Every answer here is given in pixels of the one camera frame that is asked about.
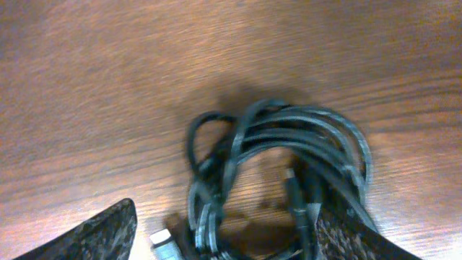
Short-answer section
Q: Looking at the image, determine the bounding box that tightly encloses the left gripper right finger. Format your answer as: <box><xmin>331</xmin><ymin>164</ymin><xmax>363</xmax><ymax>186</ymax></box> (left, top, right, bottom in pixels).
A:
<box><xmin>314</xmin><ymin>201</ymin><xmax>420</xmax><ymax>260</ymax></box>

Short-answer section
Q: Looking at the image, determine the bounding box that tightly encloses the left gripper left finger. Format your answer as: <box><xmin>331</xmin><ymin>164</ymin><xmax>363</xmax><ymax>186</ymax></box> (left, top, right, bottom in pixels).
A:
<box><xmin>15</xmin><ymin>198</ymin><xmax>137</xmax><ymax>260</ymax></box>

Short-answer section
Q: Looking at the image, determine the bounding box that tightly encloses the black usb cable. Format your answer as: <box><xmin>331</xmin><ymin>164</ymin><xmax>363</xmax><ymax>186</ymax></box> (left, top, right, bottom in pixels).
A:
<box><xmin>149</xmin><ymin>99</ymin><xmax>380</xmax><ymax>260</ymax></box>

